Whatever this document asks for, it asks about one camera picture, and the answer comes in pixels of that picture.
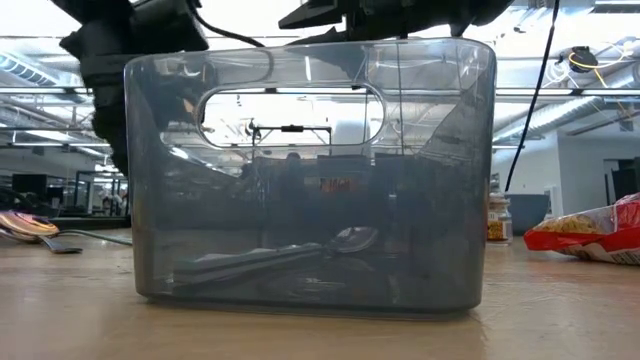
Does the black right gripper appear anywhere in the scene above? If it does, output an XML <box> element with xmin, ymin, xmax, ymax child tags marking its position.
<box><xmin>277</xmin><ymin>0</ymin><xmax>466</xmax><ymax>47</ymax></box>

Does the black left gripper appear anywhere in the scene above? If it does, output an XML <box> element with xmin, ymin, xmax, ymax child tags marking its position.
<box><xmin>58</xmin><ymin>0</ymin><xmax>217</xmax><ymax>176</ymax></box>

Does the orange brown seasoning packet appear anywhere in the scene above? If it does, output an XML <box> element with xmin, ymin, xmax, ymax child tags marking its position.
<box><xmin>318</xmin><ymin>176</ymin><xmax>352</xmax><ymax>195</ymax></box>

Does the pink spoon teal handle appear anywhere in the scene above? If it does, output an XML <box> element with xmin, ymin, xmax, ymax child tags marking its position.
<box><xmin>174</xmin><ymin>225</ymin><xmax>380</xmax><ymax>274</ymax></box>

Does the grey translucent plastic bin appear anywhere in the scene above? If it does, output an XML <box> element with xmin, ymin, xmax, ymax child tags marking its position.
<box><xmin>123</xmin><ymin>37</ymin><xmax>497</xmax><ymax>316</ymax></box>

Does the clear glass spice jar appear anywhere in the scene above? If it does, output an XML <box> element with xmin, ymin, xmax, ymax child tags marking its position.
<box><xmin>487</xmin><ymin>192</ymin><xmax>515</xmax><ymax>247</ymax></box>

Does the red ramen noodle packet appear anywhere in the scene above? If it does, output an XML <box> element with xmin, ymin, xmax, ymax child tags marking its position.
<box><xmin>523</xmin><ymin>192</ymin><xmax>640</xmax><ymax>266</ymax></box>

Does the black monitor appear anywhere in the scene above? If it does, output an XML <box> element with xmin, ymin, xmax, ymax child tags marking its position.
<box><xmin>10</xmin><ymin>173</ymin><xmax>50</xmax><ymax>197</ymax></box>

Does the blue bowl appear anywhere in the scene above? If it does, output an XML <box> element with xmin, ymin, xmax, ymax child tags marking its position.
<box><xmin>505</xmin><ymin>193</ymin><xmax>551</xmax><ymax>237</ymax></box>

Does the black background rig frame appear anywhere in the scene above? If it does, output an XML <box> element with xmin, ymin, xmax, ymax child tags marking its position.
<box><xmin>244</xmin><ymin>118</ymin><xmax>334</xmax><ymax>151</ymax></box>

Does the black aluminium table frame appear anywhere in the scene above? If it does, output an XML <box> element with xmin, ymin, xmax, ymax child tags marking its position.
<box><xmin>47</xmin><ymin>214</ymin><xmax>132</xmax><ymax>231</ymax></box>

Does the silver spoon teal handle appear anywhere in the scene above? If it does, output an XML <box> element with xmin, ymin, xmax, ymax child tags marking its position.
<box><xmin>0</xmin><ymin>227</ymin><xmax>84</xmax><ymax>255</ymax></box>

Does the rainbow spoon orange handle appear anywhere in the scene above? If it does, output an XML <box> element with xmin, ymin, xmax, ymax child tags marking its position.
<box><xmin>0</xmin><ymin>209</ymin><xmax>134</xmax><ymax>247</ymax></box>

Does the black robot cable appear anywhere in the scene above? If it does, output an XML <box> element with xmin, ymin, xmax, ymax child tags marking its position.
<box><xmin>503</xmin><ymin>0</ymin><xmax>562</xmax><ymax>195</ymax></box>

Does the black ceiling cord reel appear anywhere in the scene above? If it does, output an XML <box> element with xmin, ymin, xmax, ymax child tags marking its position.
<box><xmin>567</xmin><ymin>45</ymin><xmax>600</xmax><ymax>75</ymax></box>

